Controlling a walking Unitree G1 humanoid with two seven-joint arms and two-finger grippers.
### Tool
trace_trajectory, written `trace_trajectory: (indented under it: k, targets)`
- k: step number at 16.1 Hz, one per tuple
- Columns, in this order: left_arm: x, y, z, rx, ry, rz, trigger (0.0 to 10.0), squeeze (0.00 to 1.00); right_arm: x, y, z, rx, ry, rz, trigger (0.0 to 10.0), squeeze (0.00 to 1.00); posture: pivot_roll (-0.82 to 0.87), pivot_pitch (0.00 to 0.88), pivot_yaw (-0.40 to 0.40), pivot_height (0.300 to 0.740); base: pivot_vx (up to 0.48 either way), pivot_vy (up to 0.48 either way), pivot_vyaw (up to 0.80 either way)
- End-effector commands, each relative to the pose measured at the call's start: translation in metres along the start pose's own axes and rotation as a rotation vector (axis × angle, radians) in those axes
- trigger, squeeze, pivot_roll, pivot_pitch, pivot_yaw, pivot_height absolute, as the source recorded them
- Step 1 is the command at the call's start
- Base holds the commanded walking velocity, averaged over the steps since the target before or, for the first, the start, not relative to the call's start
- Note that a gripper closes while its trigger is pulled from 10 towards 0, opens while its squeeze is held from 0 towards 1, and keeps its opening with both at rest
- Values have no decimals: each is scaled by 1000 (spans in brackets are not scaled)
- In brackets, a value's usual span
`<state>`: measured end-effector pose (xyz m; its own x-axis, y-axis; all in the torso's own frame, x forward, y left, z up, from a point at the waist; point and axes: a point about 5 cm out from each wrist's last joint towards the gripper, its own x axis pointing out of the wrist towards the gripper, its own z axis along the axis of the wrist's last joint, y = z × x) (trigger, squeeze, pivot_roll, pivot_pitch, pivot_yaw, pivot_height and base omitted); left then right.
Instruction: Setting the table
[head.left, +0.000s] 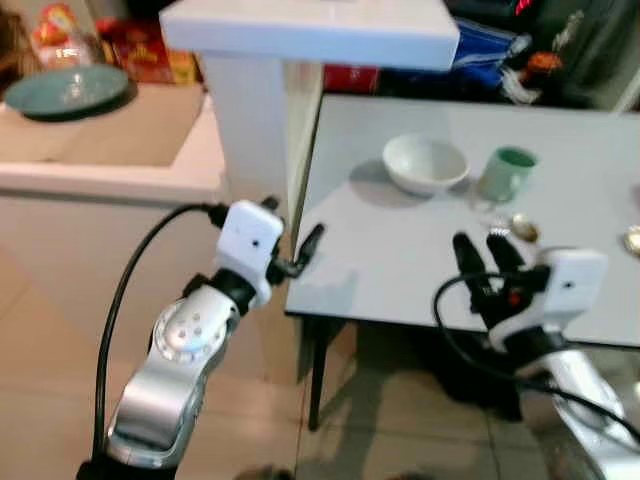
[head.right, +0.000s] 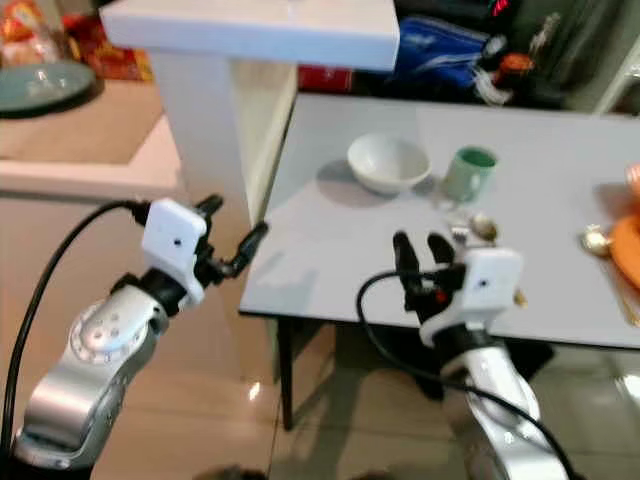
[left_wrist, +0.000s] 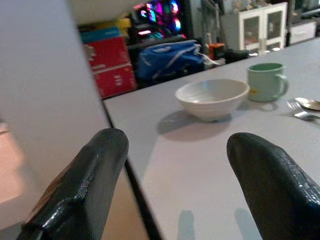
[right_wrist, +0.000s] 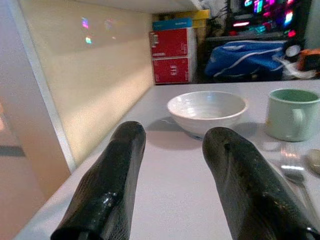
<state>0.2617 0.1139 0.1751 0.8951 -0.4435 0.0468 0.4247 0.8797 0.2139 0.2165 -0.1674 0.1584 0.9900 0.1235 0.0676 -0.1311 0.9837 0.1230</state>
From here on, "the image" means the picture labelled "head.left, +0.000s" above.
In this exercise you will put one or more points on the orange and black toy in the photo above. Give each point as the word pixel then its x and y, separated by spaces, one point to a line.
pixel 540 72

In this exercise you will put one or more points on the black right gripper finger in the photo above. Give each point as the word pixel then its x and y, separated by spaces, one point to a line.
pixel 505 252
pixel 466 258

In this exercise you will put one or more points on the pale green mug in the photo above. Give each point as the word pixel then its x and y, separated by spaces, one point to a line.
pixel 505 178

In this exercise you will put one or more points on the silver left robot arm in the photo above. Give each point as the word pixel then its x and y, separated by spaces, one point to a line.
pixel 170 400

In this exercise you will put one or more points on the blue cloth bag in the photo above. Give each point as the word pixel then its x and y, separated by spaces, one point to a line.
pixel 488 55

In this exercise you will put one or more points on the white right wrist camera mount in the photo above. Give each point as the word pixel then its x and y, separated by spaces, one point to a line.
pixel 565 285

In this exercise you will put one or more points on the white ceramic bowl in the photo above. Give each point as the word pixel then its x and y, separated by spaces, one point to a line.
pixel 425 165

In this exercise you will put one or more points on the white shelf unit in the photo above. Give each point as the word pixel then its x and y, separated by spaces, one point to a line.
pixel 300 35

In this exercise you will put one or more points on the red box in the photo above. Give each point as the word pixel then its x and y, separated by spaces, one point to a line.
pixel 350 78

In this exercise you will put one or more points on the brown cardboard sheet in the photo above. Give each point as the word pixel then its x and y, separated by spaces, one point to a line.
pixel 130 130

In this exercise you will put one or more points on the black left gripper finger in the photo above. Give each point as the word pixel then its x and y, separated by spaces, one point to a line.
pixel 270 204
pixel 310 246

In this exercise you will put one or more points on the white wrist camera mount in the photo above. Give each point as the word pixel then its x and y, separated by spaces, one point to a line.
pixel 248 245
pixel 565 285

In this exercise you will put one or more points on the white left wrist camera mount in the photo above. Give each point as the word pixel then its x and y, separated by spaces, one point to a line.
pixel 248 245

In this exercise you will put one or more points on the gold metal spoon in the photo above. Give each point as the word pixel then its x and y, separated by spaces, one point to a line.
pixel 524 228
pixel 632 240

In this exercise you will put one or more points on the clear bag of snacks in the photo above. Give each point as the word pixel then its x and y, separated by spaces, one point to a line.
pixel 62 35

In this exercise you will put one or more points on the dark green plate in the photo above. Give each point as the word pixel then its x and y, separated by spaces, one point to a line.
pixel 65 92

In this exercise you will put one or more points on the white low counter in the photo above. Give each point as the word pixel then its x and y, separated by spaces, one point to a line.
pixel 100 240

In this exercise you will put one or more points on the red snack package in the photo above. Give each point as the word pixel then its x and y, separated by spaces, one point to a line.
pixel 150 52

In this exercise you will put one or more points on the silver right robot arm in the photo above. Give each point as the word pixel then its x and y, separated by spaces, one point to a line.
pixel 590 405

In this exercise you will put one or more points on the grey dining table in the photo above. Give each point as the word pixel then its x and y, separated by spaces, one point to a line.
pixel 400 250

